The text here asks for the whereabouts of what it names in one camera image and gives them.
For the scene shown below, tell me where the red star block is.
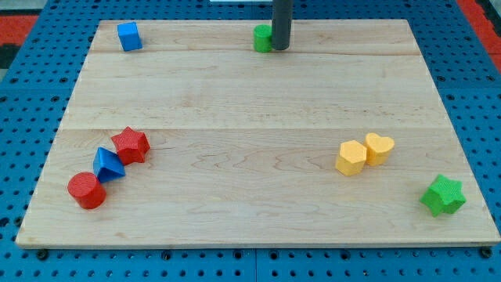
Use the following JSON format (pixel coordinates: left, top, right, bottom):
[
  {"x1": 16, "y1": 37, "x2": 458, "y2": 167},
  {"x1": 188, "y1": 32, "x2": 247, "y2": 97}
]
[{"x1": 111, "y1": 127, "x2": 150, "y2": 165}]

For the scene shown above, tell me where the green star block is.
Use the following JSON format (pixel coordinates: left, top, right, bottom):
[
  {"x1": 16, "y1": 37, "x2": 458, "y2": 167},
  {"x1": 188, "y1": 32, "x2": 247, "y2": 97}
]
[{"x1": 420, "y1": 174, "x2": 467, "y2": 217}]

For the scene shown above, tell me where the wooden board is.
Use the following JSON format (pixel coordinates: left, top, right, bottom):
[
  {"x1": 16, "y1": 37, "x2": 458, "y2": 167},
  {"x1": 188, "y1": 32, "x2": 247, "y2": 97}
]
[{"x1": 16, "y1": 20, "x2": 500, "y2": 249}]

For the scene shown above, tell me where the yellow hexagon block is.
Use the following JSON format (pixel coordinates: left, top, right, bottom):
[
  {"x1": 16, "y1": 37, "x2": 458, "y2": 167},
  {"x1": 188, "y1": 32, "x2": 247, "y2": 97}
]
[{"x1": 335, "y1": 140, "x2": 367, "y2": 176}]

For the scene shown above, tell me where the green cylinder block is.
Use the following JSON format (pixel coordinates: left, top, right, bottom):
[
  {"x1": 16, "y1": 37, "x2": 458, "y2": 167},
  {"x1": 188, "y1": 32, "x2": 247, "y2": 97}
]
[{"x1": 253, "y1": 24, "x2": 272, "y2": 52}]

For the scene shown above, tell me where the yellow heart block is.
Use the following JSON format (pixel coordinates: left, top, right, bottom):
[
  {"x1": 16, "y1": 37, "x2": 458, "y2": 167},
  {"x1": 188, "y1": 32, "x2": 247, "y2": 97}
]
[{"x1": 364, "y1": 132, "x2": 395, "y2": 166}]

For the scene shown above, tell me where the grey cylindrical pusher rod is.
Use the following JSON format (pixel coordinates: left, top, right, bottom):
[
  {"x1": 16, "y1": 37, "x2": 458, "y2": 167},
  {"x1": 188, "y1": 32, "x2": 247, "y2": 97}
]
[{"x1": 272, "y1": 0, "x2": 294, "y2": 51}]

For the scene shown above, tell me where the blue triangular prism block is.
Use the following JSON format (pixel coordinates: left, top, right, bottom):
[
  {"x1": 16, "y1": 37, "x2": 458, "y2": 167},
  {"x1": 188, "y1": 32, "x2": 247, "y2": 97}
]
[{"x1": 93, "y1": 147, "x2": 126, "y2": 183}]

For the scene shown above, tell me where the blue cube block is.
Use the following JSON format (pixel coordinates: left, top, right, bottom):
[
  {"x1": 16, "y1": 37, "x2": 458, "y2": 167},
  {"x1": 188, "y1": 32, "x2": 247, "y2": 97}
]
[{"x1": 117, "y1": 22, "x2": 142, "y2": 52}]

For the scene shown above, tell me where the red cylinder block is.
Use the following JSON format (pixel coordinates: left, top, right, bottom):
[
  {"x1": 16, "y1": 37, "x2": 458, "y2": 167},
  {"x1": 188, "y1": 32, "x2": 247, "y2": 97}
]
[{"x1": 67, "y1": 172, "x2": 106, "y2": 209}]

